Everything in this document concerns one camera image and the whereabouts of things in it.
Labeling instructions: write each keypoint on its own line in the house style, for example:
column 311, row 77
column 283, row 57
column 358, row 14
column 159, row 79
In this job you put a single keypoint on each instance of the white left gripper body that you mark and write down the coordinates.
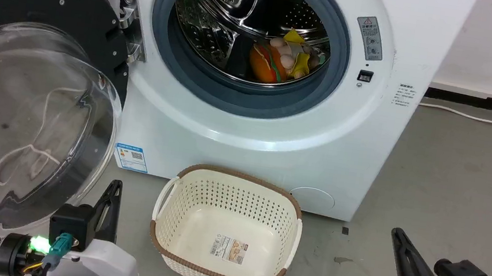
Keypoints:
column 105, row 265

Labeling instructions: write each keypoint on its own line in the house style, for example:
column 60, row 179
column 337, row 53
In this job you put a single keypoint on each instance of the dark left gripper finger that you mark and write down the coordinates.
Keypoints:
column 113, row 215
column 100, row 209

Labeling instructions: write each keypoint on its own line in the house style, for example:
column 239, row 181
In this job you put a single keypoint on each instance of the black round left gripper cap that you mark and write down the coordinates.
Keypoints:
column 10, row 255

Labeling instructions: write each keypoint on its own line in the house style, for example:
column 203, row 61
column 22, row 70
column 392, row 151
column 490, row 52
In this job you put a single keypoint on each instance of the clear glass door bowl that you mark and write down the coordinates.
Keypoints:
column 22, row 116

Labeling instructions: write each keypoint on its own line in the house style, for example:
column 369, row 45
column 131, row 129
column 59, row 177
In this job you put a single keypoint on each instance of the white front-load washing machine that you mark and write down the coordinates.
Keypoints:
column 235, row 146

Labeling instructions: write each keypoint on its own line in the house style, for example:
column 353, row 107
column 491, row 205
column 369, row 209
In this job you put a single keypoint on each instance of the chrome door hinge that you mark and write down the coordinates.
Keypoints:
column 130, row 28

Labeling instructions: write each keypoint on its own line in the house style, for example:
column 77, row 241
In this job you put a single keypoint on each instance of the black door latch slot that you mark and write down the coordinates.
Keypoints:
column 365, row 76

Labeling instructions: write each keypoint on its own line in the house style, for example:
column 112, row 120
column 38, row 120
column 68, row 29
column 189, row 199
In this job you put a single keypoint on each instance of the blue energy label sticker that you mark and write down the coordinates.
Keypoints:
column 131, row 157

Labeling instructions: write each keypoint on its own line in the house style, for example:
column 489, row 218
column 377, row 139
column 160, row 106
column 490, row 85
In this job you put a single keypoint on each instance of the cream laundry basket brown rim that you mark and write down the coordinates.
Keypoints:
column 193, row 241

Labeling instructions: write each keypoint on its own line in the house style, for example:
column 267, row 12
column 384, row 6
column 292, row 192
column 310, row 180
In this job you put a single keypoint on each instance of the round white filter cover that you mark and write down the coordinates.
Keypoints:
column 311, row 201

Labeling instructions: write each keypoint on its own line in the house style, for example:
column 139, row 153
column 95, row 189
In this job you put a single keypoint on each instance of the paper label with barcode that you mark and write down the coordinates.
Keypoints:
column 229, row 250

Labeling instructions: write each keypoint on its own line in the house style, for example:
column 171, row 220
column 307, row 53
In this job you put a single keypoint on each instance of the small printed text sticker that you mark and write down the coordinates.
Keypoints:
column 404, row 95

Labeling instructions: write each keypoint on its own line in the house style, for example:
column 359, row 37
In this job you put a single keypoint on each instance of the orange hamburger plush toy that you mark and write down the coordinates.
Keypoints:
column 266, row 64

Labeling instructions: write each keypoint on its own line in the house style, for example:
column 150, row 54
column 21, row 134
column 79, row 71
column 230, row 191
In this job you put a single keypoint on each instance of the grey warning sticker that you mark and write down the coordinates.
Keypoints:
column 370, row 37

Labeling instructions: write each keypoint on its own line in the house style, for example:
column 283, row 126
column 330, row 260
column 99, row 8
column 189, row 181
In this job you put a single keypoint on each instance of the perforated steel drum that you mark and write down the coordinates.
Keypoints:
column 225, row 14

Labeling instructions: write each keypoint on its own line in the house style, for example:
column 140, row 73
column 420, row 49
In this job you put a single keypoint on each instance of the yellow and cream doll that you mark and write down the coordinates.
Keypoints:
column 299, row 59

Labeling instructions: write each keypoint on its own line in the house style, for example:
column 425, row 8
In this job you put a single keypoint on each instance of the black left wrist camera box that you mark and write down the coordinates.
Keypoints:
column 70, row 224

